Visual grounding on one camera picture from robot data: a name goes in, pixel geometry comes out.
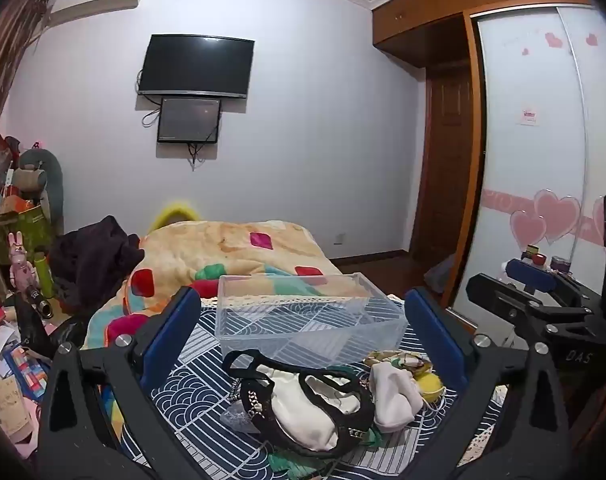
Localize blue white patterned sheet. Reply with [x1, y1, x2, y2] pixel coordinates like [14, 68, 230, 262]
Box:
[120, 295, 509, 480]

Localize black bag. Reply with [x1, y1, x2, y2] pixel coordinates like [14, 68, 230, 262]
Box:
[5, 292, 91, 361]

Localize wall television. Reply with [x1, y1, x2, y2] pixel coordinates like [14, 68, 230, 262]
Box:
[138, 34, 255, 98]

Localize black metal cylinder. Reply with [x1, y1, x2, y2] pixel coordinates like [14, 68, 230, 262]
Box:
[25, 285, 54, 318]

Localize brown curtain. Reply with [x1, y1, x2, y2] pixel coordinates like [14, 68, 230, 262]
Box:
[0, 0, 58, 136]

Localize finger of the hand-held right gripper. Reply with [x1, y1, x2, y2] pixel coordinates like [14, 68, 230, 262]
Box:
[466, 272, 599, 346]
[506, 258, 604, 311]

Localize white sliding wardrobe doors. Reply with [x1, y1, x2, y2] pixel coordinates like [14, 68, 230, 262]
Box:
[470, 5, 606, 311]

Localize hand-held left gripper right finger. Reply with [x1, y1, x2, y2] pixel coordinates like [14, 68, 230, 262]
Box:
[405, 287, 571, 480]

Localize small wall monitor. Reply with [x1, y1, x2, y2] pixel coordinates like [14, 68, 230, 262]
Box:
[157, 97, 221, 144]

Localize pile of papers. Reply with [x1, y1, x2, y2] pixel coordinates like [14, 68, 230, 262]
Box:
[0, 325, 51, 456]

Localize wooden door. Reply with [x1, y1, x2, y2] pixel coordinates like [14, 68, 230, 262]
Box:
[408, 67, 476, 263]

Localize pink rabbit figure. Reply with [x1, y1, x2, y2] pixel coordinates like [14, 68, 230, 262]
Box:
[8, 231, 38, 291]

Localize yellow green sponge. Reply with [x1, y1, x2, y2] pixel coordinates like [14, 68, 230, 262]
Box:
[415, 372, 444, 403]

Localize grey plush toy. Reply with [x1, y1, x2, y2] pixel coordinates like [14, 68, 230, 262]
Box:
[18, 149, 64, 226]

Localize dark clothing pile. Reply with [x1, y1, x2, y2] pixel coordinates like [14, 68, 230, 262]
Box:
[48, 215, 146, 311]

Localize black lace garment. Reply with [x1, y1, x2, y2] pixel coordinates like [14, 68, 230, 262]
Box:
[223, 350, 376, 456]

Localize clear plastic box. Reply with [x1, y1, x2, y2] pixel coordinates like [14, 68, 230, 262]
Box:
[215, 272, 409, 363]

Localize green shopping bag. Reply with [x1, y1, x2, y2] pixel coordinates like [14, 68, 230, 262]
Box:
[0, 205, 54, 266]

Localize wooden overhead cabinet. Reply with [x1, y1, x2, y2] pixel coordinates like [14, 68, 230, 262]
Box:
[372, 0, 591, 68]

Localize white padded cloth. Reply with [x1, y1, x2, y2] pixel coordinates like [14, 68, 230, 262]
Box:
[255, 365, 361, 453]

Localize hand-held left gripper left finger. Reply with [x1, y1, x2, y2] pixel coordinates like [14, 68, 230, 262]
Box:
[37, 285, 204, 480]

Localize yellow fluffy cushion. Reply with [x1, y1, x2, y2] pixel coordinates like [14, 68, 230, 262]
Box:
[150, 200, 206, 233]

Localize grey bag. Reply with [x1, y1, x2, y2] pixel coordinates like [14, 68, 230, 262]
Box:
[424, 254, 456, 293]

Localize floral fabric scrunchie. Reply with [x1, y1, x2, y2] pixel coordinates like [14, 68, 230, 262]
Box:
[363, 350, 434, 376]

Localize colourful patchwork blanket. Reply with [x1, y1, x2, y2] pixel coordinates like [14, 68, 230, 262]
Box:
[80, 219, 344, 441]

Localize green knitted gloves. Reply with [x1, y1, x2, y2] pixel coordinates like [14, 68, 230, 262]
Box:
[268, 440, 384, 480]

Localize white sock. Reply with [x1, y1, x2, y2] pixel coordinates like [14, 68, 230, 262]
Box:
[373, 362, 424, 431]

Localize green bottle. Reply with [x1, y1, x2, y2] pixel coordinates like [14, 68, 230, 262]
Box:
[33, 252, 56, 301]

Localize clear plastic wrapper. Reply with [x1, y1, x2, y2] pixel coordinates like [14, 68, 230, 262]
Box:
[220, 405, 256, 433]

